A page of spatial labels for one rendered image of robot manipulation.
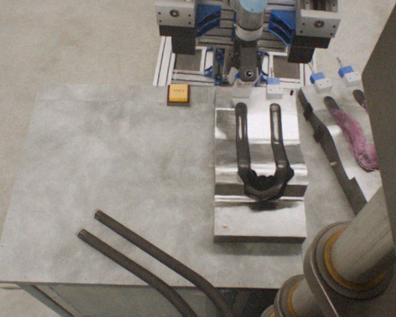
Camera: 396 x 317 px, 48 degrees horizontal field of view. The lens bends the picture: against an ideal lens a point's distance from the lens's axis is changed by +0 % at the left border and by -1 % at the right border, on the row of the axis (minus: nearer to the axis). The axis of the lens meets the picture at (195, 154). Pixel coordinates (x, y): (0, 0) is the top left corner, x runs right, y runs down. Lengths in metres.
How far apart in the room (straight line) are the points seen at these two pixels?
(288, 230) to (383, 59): 1.03
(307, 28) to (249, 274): 0.85
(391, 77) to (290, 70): 2.19
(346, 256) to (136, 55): 2.41
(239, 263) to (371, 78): 1.04
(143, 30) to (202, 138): 1.56
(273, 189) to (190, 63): 1.28
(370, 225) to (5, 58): 2.72
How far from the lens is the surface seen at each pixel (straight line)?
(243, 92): 1.46
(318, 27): 1.65
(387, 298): 0.59
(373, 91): 0.33
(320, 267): 0.56
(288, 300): 0.80
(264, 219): 1.31
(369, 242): 0.46
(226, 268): 1.32
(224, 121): 1.43
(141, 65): 2.76
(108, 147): 1.50
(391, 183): 0.30
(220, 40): 1.87
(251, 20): 1.24
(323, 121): 1.48
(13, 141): 2.61
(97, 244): 1.32
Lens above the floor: 2.07
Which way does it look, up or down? 60 degrees down
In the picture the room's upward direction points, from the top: straight up
